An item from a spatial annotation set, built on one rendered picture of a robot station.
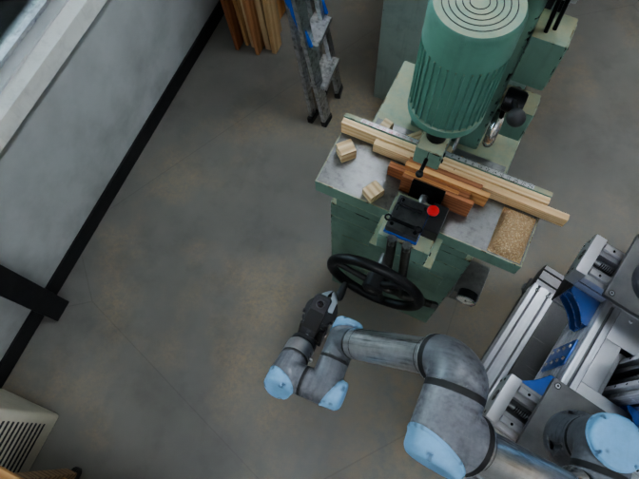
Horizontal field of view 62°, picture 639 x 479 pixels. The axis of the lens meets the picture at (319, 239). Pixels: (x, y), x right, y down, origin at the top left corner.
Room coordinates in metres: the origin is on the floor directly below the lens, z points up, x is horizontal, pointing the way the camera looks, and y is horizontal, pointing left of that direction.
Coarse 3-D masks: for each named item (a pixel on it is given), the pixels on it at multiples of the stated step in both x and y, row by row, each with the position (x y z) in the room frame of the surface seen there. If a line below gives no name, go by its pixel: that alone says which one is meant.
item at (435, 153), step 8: (424, 136) 0.71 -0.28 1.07; (416, 144) 0.69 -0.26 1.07; (424, 144) 0.68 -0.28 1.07; (432, 144) 0.68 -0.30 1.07; (440, 144) 0.68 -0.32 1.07; (448, 144) 0.70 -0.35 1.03; (416, 152) 0.67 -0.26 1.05; (424, 152) 0.67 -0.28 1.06; (432, 152) 0.66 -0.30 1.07; (440, 152) 0.66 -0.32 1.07; (416, 160) 0.67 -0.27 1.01; (432, 160) 0.65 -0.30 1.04; (440, 160) 0.65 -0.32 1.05
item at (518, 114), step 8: (512, 88) 0.77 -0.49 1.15; (520, 88) 0.80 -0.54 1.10; (512, 96) 0.75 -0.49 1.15; (520, 96) 0.75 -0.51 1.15; (528, 96) 0.75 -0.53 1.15; (504, 104) 0.74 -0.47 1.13; (512, 104) 0.68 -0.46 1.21; (520, 104) 0.73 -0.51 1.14; (512, 112) 0.53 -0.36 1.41; (520, 112) 0.53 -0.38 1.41; (512, 120) 0.52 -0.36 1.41; (520, 120) 0.52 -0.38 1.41
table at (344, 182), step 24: (360, 144) 0.80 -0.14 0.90; (336, 168) 0.73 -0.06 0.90; (360, 168) 0.72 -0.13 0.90; (384, 168) 0.72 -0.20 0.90; (336, 192) 0.66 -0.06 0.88; (360, 192) 0.65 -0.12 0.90; (384, 192) 0.64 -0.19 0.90; (456, 216) 0.55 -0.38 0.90; (480, 216) 0.55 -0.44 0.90; (456, 240) 0.48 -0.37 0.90; (480, 240) 0.48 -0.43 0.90; (432, 264) 0.43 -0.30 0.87; (504, 264) 0.41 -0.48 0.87
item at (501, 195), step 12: (384, 144) 0.77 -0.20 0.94; (396, 156) 0.74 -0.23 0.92; (408, 156) 0.73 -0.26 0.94; (480, 180) 0.64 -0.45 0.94; (492, 192) 0.60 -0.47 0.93; (504, 192) 0.59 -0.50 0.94; (516, 204) 0.56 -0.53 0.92; (528, 204) 0.55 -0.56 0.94; (540, 204) 0.55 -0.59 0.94; (540, 216) 0.53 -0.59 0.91; (552, 216) 0.52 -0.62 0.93; (564, 216) 0.51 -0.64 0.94
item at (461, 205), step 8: (408, 176) 0.65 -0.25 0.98; (400, 184) 0.65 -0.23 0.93; (408, 184) 0.64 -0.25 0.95; (432, 184) 0.62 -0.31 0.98; (408, 192) 0.63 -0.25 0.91; (448, 192) 0.59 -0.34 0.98; (448, 200) 0.58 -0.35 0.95; (456, 200) 0.57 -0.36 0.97; (464, 200) 0.56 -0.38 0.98; (456, 208) 0.56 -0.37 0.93; (464, 208) 0.55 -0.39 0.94; (464, 216) 0.55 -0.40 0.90
